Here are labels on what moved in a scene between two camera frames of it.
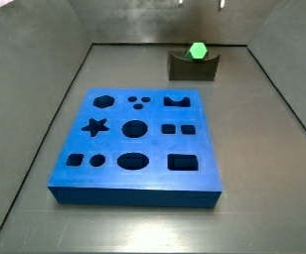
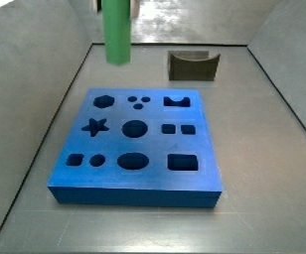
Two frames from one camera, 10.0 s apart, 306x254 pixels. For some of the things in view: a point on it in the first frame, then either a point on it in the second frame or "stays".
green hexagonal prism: [197, 51] to [117, 31]
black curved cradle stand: [189, 69] stays
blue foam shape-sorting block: [137, 151] stays
